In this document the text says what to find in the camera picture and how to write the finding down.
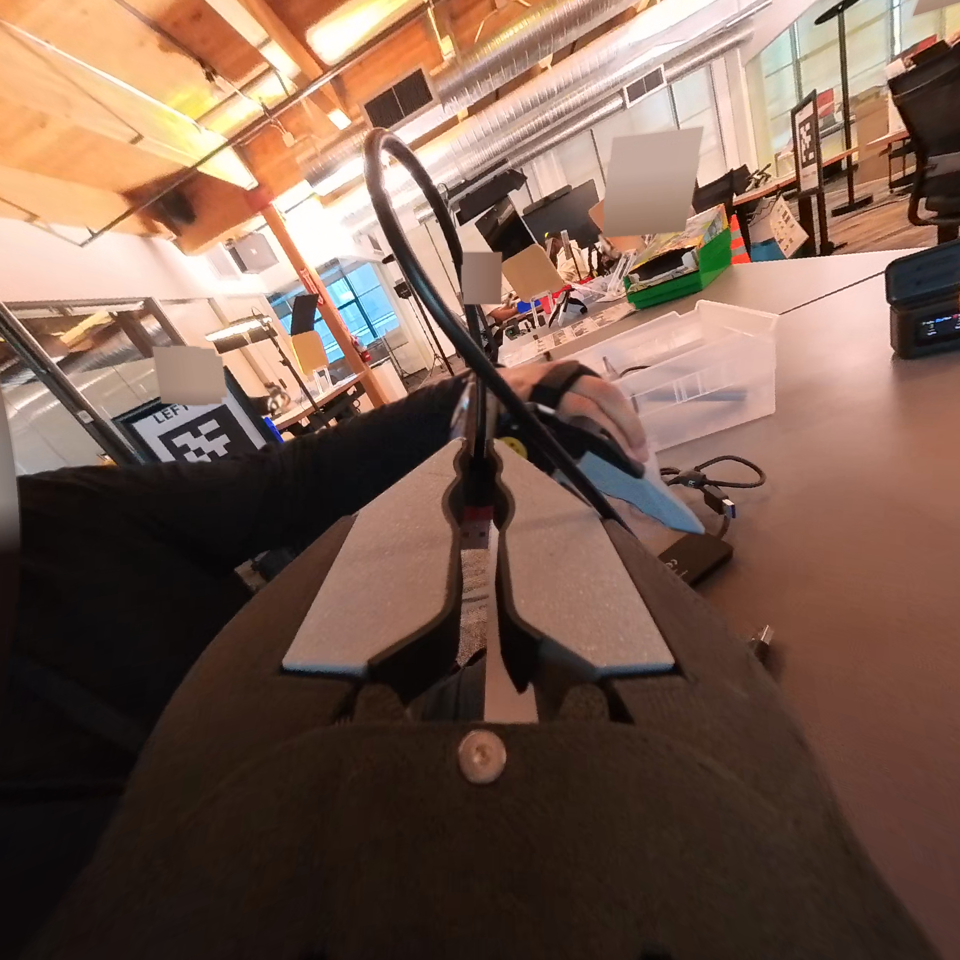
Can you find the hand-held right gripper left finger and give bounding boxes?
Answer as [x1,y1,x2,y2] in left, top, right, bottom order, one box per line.
[282,438,462,674]

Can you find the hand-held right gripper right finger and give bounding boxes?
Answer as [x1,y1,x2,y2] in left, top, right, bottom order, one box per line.
[491,438,676,693]

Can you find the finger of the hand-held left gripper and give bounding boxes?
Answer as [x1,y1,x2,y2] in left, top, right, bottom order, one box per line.
[553,448,708,537]

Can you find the black usb hub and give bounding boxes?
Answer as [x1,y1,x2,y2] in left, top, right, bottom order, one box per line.
[656,534,735,588]

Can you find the black usb cable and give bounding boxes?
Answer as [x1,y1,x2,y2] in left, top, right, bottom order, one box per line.
[363,126,776,665]

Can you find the person's left forearm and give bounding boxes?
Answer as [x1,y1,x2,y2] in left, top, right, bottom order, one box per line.
[15,373,485,601]

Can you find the person's left hand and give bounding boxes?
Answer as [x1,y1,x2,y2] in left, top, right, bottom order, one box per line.
[498,360,651,466]

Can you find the clear plastic container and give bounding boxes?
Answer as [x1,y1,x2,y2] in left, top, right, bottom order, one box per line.
[498,298,779,453]

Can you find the brown cardboard board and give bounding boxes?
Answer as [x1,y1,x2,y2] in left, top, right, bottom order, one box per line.
[501,243,565,303]

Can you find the green plastic bin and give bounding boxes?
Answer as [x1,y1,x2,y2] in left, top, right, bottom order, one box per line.
[624,206,734,311]

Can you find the tilted black monitor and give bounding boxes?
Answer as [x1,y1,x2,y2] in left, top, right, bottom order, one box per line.
[474,196,538,258]

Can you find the black white marker board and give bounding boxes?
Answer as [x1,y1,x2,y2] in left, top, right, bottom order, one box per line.
[114,401,267,466]

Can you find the black computer monitor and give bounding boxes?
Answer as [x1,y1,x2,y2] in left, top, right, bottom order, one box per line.
[521,178,603,247]

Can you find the black softbox light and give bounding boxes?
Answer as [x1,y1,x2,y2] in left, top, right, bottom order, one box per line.
[453,168,528,226]

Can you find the white printed sign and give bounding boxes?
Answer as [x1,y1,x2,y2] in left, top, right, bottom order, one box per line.
[766,195,811,261]

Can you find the black charging case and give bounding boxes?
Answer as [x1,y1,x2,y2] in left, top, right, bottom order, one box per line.
[883,238,960,361]

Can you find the fiducial marker stand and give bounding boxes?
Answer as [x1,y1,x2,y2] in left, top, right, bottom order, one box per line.
[789,90,875,256]

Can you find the black office chair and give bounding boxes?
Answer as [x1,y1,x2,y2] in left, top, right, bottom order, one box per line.
[887,63,960,226]

